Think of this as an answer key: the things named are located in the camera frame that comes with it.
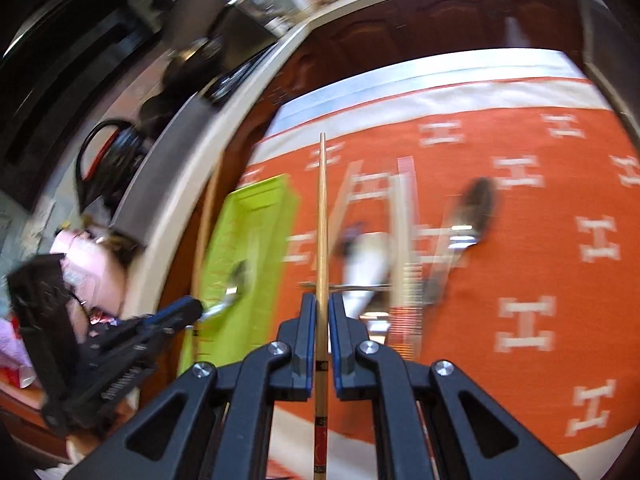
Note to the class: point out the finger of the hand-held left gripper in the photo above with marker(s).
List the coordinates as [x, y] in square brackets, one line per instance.
[175, 312]

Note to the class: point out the pink cloth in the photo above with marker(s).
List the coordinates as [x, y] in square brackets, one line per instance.
[85, 270]

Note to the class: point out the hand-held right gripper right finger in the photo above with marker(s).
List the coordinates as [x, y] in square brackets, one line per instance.
[336, 330]

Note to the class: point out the large metal spoon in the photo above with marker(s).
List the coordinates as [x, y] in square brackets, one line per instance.
[477, 205]

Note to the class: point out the orange printed blanket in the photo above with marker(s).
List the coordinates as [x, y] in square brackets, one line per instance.
[550, 260]

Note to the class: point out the metal fork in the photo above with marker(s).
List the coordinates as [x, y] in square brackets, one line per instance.
[452, 250]

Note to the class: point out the wooden chopstick red patterned end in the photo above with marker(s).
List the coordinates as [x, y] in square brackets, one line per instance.
[323, 220]

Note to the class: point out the white ceramic spoon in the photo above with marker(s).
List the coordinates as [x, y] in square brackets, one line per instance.
[367, 265]

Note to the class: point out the green plastic utensil tray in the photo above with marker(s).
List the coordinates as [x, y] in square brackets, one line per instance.
[250, 220]

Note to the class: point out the small metal spoon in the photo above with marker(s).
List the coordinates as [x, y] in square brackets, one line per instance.
[235, 280]

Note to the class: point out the silver metal chopstick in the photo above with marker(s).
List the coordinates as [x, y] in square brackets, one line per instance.
[360, 287]
[345, 200]

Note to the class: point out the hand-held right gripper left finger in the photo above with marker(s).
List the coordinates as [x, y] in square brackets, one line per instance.
[311, 330]

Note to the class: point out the black kitchen appliance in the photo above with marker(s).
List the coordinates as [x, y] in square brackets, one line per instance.
[55, 75]

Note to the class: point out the white kitchen countertop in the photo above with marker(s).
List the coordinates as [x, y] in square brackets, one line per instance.
[260, 70]

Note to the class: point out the brown wooden kitchen cabinets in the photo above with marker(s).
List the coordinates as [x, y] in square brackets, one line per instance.
[400, 25]

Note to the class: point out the black pot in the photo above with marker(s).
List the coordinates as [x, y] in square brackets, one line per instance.
[185, 80]

